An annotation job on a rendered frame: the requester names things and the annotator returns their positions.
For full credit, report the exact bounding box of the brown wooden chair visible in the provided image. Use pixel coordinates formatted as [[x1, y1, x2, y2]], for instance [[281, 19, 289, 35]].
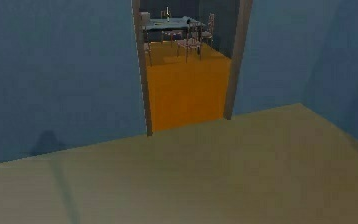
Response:
[[160, 29, 185, 48], [200, 13, 216, 48], [176, 21, 203, 63]]

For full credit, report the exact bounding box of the blue-grey dining table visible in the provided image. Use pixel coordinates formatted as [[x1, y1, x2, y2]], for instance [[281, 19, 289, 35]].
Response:
[[141, 16, 206, 44]]

